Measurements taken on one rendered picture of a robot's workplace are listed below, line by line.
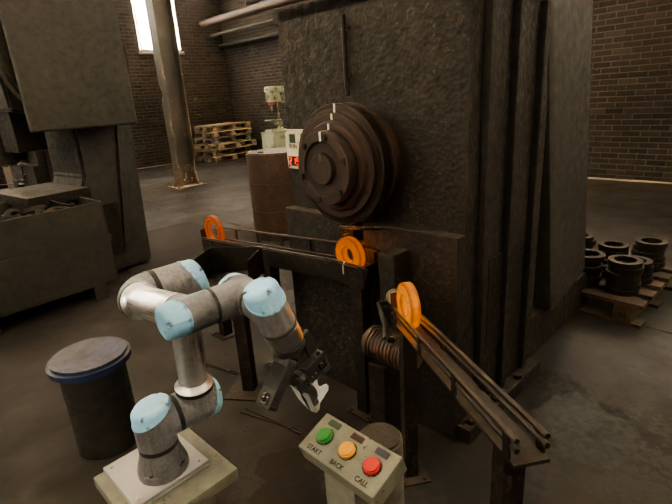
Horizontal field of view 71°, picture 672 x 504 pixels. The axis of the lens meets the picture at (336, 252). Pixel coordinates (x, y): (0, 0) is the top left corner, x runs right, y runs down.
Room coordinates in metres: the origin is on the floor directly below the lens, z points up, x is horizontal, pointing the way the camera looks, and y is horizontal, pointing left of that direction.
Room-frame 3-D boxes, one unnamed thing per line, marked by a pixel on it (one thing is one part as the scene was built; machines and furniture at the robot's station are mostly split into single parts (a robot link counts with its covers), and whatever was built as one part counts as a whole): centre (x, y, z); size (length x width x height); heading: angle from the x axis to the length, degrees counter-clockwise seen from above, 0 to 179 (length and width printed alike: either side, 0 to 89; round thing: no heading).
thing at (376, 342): (1.56, -0.18, 0.27); 0.22 x 0.13 x 0.53; 44
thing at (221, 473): (1.19, 0.57, 0.28); 0.32 x 0.32 x 0.04; 45
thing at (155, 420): (1.20, 0.57, 0.49); 0.13 x 0.12 x 0.14; 130
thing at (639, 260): (3.11, -1.60, 0.22); 1.20 x 0.81 x 0.44; 42
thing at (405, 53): (2.19, -0.36, 0.88); 1.08 x 0.73 x 1.76; 44
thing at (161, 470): (1.19, 0.58, 0.37); 0.15 x 0.15 x 0.10
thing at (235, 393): (2.07, 0.50, 0.36); 0.26 x 0.20 x 0.72; 79
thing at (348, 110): (1.89, -0.05, 1.11); 0.47 x 0.06 x 0.47; 44
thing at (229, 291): (0.93, 0.22, 0.99); 0.11 x 0.11 x 0.08; 40
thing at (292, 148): (2.21, 0.11, 1.15); 0.26 x 0.02 x 0.18; 44
